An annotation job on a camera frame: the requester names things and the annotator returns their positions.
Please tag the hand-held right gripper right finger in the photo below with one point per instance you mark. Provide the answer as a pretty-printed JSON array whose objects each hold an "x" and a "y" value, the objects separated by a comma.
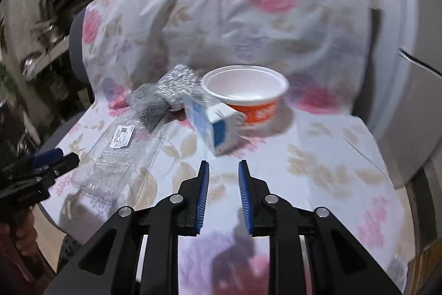
[{"x": 245, "y": 198}]

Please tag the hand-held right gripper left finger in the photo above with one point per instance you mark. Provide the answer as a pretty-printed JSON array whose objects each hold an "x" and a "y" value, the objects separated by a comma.
[{"x": 203, "y": 198}]

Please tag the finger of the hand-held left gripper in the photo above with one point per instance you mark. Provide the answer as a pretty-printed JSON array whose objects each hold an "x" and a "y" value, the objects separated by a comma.
[
  {"x": 48, "y": 155},
  {"x": 67, "y": 162}
]

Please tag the clear plastic tray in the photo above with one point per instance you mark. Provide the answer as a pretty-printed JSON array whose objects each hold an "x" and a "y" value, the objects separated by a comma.
[{"x": 114, "y": 170}]

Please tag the blue and white carton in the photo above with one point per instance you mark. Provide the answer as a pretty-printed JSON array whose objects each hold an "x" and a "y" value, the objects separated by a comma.
[{"x": 221, "y": 129}]

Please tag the white and orange paper bowl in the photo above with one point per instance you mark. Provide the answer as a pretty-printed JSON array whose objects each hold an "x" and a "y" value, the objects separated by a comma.
[{"x": 248, "y": 84}]

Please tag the silver foil wrapper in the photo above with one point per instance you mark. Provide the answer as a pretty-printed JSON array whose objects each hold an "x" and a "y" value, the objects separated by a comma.
[{"x": 172, "y": 80}]

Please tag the person's left hand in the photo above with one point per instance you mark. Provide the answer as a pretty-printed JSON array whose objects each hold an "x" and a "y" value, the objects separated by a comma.
[{"x": 19, "y": 236}]

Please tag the grey office chair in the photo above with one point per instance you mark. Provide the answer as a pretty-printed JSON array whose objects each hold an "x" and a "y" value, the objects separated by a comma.
[{"x": 76, "y": 49}]

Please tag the floral printed cloth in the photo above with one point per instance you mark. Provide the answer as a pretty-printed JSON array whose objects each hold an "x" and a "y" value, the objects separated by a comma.
[{"x": 241, "y": 22}]

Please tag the brown cardboard box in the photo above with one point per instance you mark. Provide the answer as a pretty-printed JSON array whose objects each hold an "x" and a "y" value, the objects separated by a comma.
[{"x": 424, "y": 264}]

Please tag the grey cabinet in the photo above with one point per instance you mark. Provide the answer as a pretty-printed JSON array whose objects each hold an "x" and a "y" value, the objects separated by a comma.
[{"x": 407, "y": 22}]

